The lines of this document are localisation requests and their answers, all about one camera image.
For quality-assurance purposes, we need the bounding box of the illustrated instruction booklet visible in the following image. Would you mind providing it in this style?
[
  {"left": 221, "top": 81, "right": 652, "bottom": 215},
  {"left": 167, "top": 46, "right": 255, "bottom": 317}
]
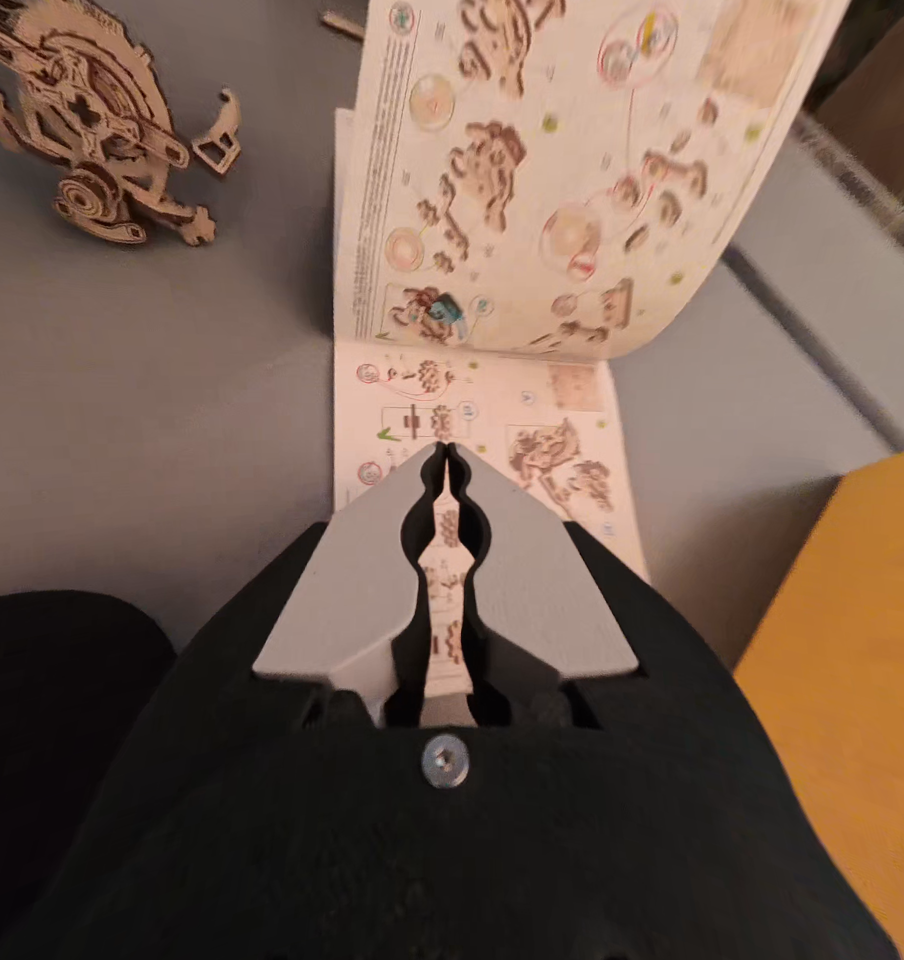
[{"left": 332, "top": 0, "right": 855, "bottom": 706}]

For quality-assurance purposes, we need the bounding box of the wooden mechanical model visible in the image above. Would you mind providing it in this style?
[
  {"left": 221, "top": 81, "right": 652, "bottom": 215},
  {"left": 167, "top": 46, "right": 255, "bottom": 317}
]
[{"left": 0, "top": 0, "right": 243, "bottom": 248}]

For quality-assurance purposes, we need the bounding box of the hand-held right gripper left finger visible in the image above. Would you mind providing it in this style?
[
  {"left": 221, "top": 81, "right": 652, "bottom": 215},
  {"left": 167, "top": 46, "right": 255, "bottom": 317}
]
[{"left": 253, "top": 442, "right": 449, "bottom": 727}]

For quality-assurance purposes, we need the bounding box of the yellow plastic bin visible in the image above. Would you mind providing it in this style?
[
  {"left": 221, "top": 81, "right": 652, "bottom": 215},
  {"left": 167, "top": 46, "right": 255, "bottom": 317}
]
[{"left": 733, "top": 446, "right": 904, "bottom": 960}]

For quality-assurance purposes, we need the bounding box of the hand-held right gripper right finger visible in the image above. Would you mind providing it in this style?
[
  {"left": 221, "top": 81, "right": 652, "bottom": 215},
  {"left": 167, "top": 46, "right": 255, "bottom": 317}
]
[{"left": 446, "top": 442, "right": 641, "bottom": 723}]

